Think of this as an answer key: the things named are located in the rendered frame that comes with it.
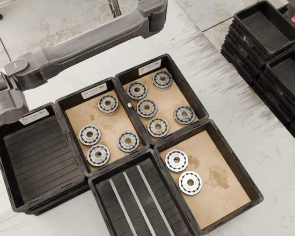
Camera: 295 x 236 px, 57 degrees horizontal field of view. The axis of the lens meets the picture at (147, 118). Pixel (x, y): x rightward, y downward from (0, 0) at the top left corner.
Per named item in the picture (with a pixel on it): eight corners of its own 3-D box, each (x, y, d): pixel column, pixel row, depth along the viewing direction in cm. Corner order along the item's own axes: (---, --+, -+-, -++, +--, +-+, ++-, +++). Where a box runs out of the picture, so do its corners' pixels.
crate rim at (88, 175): (55, 102, 127) (53, 100, 124) (113, 77, 132) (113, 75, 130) (87, 179, 112) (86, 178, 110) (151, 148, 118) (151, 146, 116)
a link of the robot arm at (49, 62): (155, 20, 84) (156, -10, 74) (165, 33, 82) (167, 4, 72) (20, 80, 74) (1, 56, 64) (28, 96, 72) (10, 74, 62)
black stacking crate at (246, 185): (151, 154, 127) (152, 147, 116) (205, 127, 132) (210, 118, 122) (195, 237, 113) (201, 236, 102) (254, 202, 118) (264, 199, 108)
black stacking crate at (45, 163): (1, 137, 130) (-12, 129, 119) (60, 112, 135) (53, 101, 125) (26, 216, 116) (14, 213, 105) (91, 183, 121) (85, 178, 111)
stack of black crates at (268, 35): (217, 54, 232) (232, 14, 190) (244, 39, 238) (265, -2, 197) (247, 89, 218) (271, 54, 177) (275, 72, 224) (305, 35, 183)
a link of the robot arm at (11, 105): (37, 75, 74) (24, 55, 66) (53, 107, 70) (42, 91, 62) (-6, 94, 72) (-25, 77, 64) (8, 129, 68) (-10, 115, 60)
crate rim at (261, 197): (151, 148, 118) (151, 146, 116) (210, 119, 124) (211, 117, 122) (200, 237, 104) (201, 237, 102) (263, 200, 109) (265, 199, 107)
